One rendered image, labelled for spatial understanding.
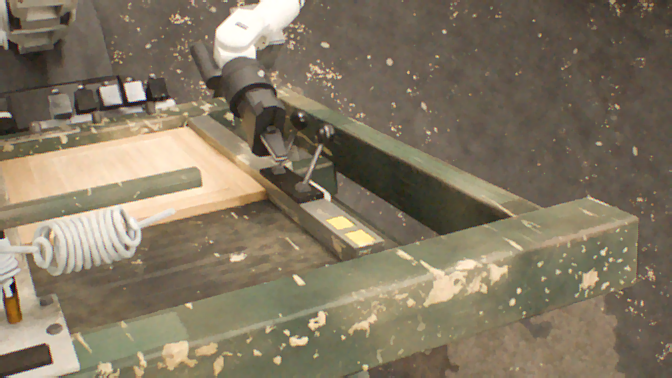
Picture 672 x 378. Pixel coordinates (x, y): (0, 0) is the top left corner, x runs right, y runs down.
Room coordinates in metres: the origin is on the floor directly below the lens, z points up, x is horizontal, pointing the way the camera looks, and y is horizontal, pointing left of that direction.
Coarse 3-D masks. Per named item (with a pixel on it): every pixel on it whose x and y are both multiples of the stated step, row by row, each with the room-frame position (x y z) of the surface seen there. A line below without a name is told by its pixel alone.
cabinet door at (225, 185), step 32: (32, 160) 0.41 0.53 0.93; (64, 160) 0.46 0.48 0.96; (96, 160) 0.49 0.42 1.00; (128, 160) 0.53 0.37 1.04; (160, 160) 0.57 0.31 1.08; (192, 160) 0.61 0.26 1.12; (224, 160) 0.64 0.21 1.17; (32, 192) 0.32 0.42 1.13; (64, 192) 0.36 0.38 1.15; (192, 192) 0.50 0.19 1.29; (224, 192) 0.53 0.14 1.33; (256, 192) 0.56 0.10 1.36; (32, 224) 0.25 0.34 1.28
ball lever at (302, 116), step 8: (296, 112) 0.70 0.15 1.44; (304, 112) 0.71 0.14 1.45; (296, 120) 0.69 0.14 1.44; (304, 120) 0.70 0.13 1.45; (296, 128) 0.68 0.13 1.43; (304, 128) 0.69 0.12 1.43; (288, 144) 0.66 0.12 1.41; (288, 152) 0.65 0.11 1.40; (272, 168) 0.61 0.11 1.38; (280, 168) 0.62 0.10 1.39
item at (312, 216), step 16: (192, 128) 0.73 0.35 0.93; (208, 128) 0.73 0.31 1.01; (224, 128) 0.75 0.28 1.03; (224, 144) 0.68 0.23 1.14; (240, 144) 0.69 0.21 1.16; (240, 160) 0.63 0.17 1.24; (256, 160) 0.65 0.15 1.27; (256, 176) 0.60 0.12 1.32; (272, 192) 0.57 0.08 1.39; (288, 208) 0.55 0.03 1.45; (304, 208) 0.54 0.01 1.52; (320, 208) 0.55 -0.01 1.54; (336, 208) 0.57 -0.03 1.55; (304, 224) 0.53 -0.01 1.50; (320, 224) 0.52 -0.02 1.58; (320, 240) 0.50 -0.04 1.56; (336, 240) 0.49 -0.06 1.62; (352, 256) 0.48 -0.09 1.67
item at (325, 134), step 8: (320, 128) 0.66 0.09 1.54; (328, 128) 0.67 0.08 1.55; (320, 136) 0.65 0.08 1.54; (328, 136) 0.66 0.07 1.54; (320, 144) 0.65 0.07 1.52; (320, 152) 0.64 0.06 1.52; (312, 160) 0.62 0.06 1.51; (312, 168) 0.61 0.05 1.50; (296, 184) 0.58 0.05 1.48; (304, 184) 0.58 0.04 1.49
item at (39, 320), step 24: (0, 168) 0.31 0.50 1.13; (0, 192) 0.26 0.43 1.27; (0, 240) 0.12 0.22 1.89; (0, 264) 0.11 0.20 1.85; (24, 264) 0.16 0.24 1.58; (0, 288) 0.11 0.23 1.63; (24, 288) 0.13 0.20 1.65; (0, 312) 0.08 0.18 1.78; (24, 312) 0.09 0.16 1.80; (48, 312) 0.11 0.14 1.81; (0, 336) 0.06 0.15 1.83; (24, 336) 0.07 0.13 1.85; (48, 336) 0.09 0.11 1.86; (72, 360) 0.08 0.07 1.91
